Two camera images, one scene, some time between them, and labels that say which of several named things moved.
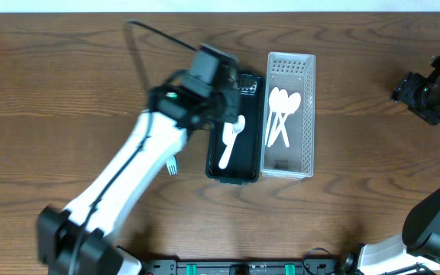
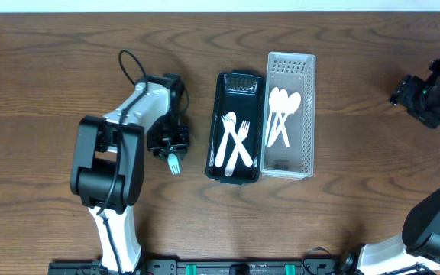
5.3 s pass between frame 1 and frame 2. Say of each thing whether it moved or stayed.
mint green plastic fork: stayed
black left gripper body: moved
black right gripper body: stayed
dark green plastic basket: stayed
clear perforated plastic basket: stayed
